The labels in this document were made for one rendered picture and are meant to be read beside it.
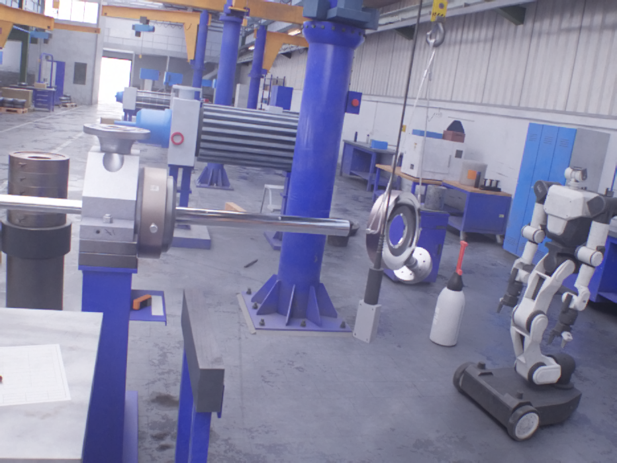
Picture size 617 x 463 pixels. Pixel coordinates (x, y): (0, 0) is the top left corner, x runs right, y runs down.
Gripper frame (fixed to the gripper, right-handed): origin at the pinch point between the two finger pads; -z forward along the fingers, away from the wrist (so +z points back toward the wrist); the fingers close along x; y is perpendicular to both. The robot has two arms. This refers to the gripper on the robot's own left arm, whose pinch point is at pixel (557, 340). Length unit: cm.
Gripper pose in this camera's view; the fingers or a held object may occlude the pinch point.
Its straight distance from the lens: 329.0
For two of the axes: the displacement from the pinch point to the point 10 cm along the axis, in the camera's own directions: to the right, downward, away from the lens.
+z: 3.2, -9.4, -1.3
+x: -8.9, -2.5, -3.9
